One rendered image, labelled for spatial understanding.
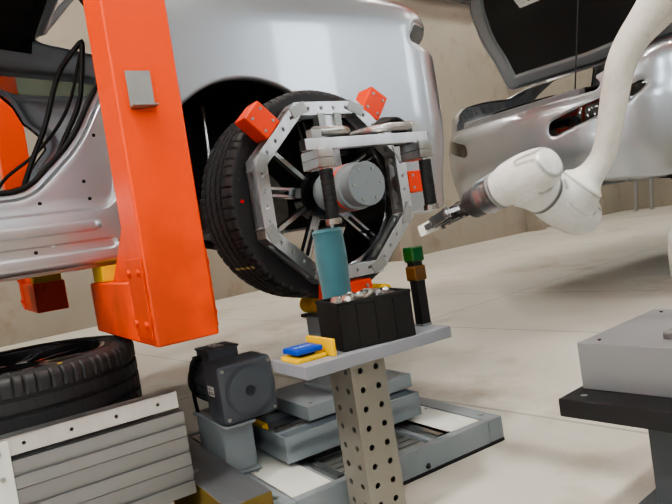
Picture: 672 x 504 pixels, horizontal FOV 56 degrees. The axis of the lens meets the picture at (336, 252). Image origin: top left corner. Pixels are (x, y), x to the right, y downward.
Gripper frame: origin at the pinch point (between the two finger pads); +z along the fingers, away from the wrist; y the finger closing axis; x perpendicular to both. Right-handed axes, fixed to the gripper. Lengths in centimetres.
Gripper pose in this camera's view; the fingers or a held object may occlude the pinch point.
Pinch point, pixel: (428, 227)
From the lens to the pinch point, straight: 170.5
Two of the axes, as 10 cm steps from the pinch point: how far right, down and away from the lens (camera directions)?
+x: 3.1, 9.4, -1.7
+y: -7.9, 1.5, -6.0
